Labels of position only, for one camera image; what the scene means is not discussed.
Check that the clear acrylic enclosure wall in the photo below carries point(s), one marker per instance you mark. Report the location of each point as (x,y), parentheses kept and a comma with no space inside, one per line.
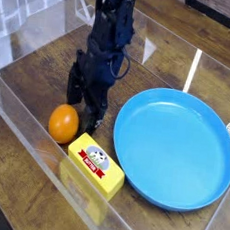
(40,189)

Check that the yellow toy butter block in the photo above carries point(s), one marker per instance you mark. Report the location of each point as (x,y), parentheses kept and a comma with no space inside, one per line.
(97,165)

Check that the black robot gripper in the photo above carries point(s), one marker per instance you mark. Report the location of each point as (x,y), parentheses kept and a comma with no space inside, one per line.
(91,76)

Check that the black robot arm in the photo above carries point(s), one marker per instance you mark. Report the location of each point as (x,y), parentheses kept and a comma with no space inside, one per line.
(113,27)

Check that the clear acrylic triangular bracket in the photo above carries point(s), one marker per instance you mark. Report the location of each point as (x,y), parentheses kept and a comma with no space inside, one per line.
(85,12)

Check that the blue round tray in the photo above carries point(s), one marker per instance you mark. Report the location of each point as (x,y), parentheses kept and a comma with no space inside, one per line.
(174,149)

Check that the orange ball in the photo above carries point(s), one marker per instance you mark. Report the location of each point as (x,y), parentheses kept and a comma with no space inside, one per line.
(63,123)

